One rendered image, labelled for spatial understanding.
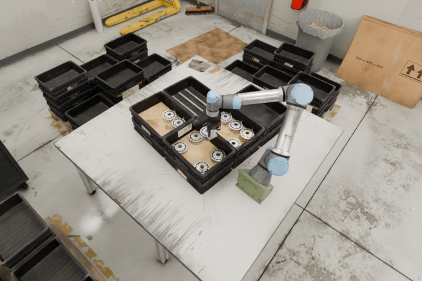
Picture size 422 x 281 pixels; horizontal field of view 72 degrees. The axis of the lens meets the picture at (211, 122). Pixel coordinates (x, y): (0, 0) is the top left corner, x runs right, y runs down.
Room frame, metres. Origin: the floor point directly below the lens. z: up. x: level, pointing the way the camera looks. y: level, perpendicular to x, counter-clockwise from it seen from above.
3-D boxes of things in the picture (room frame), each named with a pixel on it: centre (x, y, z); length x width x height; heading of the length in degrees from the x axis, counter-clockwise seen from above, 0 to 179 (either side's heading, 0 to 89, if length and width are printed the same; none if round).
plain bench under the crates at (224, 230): (1.49, 0.03, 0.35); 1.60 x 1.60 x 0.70; 53
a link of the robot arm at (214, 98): (1.24, -0.01, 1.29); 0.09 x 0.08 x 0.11; 91
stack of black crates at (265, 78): (2.60, -0.66, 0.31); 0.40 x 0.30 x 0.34; 53
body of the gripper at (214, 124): (1.24, -0.01, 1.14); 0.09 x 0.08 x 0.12; 99
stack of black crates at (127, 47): (2.92, 1.03, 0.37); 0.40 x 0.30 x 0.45; 144
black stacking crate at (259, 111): (1.65, -0.34, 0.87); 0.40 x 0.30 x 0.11; 46
